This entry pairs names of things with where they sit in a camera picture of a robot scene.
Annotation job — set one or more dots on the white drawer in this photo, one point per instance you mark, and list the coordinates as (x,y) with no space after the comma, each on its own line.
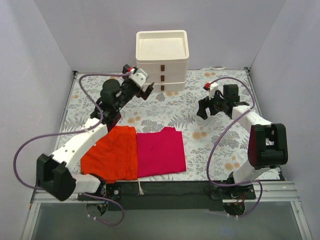
(163,67)
(166,78)
(168,87)

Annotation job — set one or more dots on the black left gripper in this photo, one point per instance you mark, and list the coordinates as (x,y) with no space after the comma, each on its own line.
(141,91)

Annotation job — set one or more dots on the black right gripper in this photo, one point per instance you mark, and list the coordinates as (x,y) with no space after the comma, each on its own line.
(210,106)

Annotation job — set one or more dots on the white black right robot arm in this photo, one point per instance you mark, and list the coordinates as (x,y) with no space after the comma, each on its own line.
(267,145)

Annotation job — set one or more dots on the white top drawer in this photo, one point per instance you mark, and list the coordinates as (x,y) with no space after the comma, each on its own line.
(163,67)

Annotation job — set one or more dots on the white bottom drawer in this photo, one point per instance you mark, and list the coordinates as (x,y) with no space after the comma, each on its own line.
(168,87)

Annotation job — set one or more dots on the aluminium frame rail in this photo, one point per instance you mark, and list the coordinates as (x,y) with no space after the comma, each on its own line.
(272,191)

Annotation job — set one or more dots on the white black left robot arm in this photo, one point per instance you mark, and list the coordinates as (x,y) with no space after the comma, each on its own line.
(54,171)

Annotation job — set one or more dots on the white drawer cabinet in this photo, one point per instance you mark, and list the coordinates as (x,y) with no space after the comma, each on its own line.
(161,45)

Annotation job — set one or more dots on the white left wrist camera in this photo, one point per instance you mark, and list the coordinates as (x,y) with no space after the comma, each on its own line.
(138,76)

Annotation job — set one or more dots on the orange cloth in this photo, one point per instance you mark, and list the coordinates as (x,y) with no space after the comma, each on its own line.
(114,157)

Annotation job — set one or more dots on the magenta cloth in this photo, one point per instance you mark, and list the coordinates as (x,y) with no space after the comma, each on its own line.
(160,153)

